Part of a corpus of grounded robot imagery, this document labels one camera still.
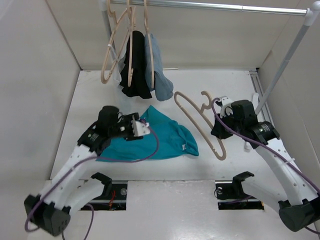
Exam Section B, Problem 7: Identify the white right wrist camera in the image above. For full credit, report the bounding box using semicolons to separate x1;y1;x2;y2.
215;96;234;119

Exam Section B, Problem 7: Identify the white sheer hanging garment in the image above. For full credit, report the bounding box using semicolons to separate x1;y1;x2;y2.
108;44;127;87

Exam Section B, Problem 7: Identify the light blue hanging shirt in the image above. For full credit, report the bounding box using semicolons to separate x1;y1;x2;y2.
144;33;174;102

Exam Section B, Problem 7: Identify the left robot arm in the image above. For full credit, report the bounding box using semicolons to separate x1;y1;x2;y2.
23;105;150;237

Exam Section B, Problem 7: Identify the metal clothes rack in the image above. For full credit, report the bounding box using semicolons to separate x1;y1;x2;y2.
98;0;320;153

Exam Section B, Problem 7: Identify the empty beige wooden hanger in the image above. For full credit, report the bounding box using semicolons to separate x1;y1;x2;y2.
98;0;136;86

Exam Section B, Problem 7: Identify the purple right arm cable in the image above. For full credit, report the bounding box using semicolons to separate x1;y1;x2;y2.
211;97;320;235

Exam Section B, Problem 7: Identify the teal t shirt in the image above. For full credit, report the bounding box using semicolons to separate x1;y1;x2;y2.
99;105;199;162

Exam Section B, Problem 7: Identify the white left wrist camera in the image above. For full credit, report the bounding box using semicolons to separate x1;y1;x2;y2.
131;120;151;138

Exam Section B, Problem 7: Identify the beige hanger with blue shirt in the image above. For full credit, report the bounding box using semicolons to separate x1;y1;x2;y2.
143;0;155;90

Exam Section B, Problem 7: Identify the beige wooden hanger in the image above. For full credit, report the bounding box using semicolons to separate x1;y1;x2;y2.
173;90;227;161
98;0;136;86

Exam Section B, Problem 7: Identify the beige hanger with black shirt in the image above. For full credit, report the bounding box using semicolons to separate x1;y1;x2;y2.
126;0;136;87

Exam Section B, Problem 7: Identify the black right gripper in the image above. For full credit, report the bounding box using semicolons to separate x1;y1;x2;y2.
210;110;244;139

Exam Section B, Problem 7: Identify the black hanging shirt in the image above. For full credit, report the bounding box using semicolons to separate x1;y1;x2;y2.
120;30;152;99

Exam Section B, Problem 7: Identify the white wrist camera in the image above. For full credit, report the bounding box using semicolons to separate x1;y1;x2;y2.
131;120;151;138
215;96;234;119

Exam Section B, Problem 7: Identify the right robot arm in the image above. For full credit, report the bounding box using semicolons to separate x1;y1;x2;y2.
211;96;320;232

